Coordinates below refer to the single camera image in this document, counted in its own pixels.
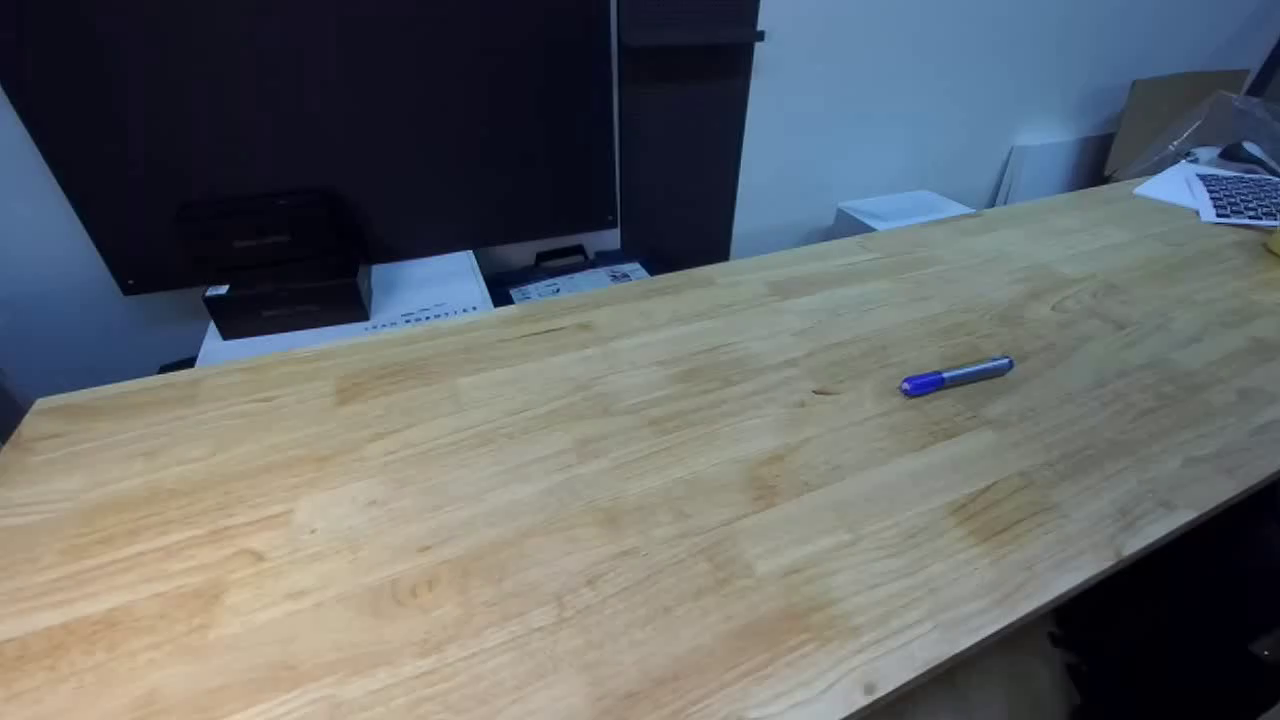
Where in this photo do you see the blue silver marker pen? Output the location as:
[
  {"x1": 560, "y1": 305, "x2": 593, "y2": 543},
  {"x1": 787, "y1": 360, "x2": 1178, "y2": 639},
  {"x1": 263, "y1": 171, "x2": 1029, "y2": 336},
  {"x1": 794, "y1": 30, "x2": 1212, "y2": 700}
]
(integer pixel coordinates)
[{"x1": 896, "y1": 353, "x2": 1021, "y2": 402}]

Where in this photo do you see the black case with white label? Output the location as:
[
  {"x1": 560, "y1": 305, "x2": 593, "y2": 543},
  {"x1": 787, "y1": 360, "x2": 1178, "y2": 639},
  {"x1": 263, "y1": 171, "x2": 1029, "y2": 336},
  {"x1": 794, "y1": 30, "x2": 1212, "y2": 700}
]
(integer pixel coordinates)
[{"x1": 486, "y1": 238, "x2": 656, "y2": 309}]

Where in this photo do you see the large black monitor screen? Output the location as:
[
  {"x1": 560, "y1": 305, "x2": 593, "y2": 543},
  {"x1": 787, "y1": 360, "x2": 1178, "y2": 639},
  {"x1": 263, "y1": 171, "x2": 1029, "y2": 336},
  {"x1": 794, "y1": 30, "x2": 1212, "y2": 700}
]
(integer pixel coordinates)
[{"x1": 0, "y1": 0, "x2": 626, "y2": 300}]

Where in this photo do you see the brown cardboard box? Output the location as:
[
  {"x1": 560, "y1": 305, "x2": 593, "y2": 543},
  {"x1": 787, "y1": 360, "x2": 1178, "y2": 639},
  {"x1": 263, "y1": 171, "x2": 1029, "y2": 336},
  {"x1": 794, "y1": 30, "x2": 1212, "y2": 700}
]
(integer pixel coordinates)
[{"x1": 1102, "y1": 63, "x2": 1280, "y2": 182}]

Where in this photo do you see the small white flat box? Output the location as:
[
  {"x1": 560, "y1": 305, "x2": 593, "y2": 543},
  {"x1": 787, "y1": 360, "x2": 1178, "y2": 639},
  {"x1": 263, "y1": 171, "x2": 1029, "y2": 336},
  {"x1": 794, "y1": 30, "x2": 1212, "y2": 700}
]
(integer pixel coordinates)
[{"x1": 827, "y1": 182, "x2": 979, "y2": 244}]

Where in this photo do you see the dark tall cabinet panel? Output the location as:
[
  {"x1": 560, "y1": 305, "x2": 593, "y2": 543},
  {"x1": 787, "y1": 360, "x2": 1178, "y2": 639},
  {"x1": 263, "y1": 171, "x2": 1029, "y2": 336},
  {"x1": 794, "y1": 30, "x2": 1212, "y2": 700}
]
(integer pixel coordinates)
[{"x1": 614, "y1": 0, "x2": 769, "y2": 275}]

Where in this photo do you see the white plastic container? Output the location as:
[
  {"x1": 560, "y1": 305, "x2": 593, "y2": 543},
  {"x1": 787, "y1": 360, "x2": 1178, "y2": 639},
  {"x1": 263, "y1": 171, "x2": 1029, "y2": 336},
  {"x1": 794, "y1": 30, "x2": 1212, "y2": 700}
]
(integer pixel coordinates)
[{"x1": 991, "y1": 124, "x2": 1120, "y2": 210}]

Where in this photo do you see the printed grid pattern sheet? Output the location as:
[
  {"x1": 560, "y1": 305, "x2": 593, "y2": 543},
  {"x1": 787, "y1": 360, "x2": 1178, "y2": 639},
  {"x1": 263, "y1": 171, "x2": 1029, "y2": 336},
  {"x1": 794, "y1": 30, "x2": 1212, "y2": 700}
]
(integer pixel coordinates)
[{"x1": 1188, "y1": 165, "x2": 1280, "y2": 232}]

